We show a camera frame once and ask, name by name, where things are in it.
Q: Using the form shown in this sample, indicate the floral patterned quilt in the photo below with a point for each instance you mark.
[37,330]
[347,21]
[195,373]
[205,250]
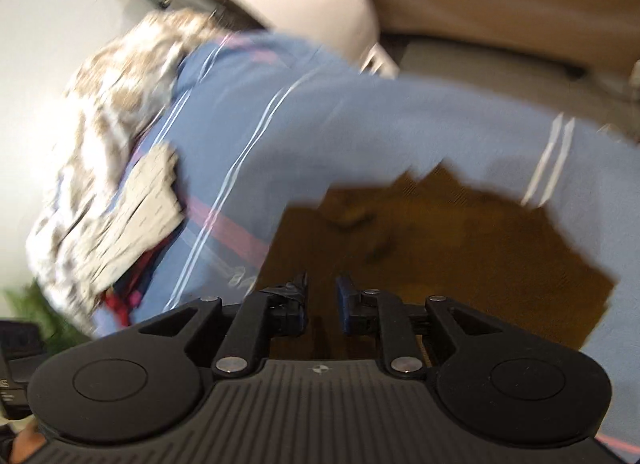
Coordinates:
[95,226]

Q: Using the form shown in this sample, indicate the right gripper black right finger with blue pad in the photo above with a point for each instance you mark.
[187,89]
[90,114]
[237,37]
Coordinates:
[442,335]

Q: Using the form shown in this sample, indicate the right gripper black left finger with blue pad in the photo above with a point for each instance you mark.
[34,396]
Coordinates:
[232,340]

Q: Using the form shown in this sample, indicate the red dark clothing bundle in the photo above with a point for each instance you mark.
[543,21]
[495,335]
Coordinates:
[126,294]

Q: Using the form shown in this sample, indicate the light blue striped blanket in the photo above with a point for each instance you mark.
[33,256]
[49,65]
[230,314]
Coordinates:
[260,121]

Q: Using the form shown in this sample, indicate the brown knit sweater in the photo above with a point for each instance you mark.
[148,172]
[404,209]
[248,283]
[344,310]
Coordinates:
[432,236]

